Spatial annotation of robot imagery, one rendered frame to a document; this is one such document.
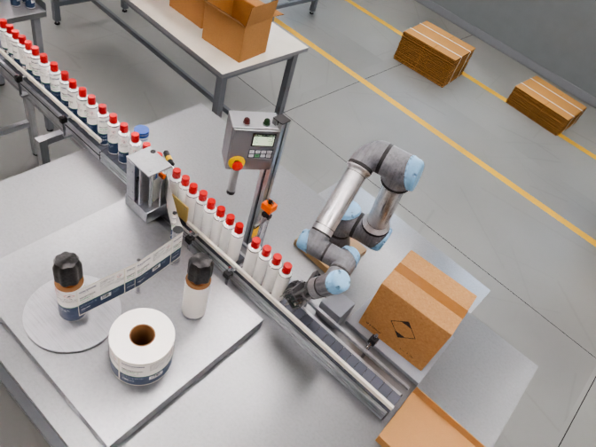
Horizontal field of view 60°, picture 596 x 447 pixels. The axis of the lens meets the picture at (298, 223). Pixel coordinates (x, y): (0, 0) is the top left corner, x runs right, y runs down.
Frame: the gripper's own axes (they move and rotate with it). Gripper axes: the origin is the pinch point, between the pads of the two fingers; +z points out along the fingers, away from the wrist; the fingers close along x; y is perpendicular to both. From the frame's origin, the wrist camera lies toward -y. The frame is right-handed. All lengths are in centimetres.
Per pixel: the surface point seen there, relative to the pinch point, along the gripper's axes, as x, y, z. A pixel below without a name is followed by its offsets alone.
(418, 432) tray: 63, 0, -25
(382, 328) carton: 30.5, -19.3, -15.4
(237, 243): -26.6, 2.3, 7.2
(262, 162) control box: -47, -9, -18
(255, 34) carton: -127, -131, 71
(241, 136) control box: -58, -1, -25
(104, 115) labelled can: -103, 1, 46
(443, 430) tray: 69, -8, -28
